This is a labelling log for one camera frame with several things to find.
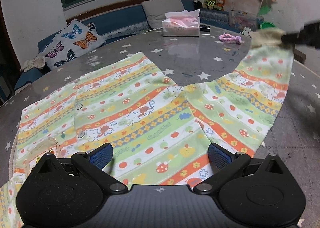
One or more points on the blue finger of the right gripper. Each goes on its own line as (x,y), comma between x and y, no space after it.
(309,36)

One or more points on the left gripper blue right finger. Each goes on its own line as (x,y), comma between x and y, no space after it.
(228,165)

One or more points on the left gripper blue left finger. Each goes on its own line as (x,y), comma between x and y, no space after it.
(91,166)

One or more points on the colourful striped children's garment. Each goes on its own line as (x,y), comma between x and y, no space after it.
(159,131)

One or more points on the green plastic bowl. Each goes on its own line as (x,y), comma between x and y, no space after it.
(266,25)

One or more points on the clear plastic storage box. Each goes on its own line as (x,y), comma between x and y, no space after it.
(241,20)

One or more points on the pink scrunchie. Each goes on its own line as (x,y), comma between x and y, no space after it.
(228,38)

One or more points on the orange plush toy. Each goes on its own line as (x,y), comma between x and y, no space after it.
(220,5)

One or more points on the yellow-vested teddy bear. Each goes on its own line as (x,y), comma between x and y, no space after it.
(209,4)

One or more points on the black small box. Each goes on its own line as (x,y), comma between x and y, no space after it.
(204,28)

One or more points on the beige cloth on sofa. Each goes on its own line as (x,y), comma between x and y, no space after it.
(37,62)

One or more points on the panda plush toy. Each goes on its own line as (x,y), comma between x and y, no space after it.
(198,4)

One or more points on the pink tissue box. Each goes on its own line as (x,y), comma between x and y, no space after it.
(185,23)

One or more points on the butterfly print pillow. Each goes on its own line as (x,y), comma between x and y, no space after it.
(73,41)

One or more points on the blue sofa bench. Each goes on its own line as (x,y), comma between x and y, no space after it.
(121,23)

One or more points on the grey plain pillow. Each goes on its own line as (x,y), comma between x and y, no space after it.
(155,10)

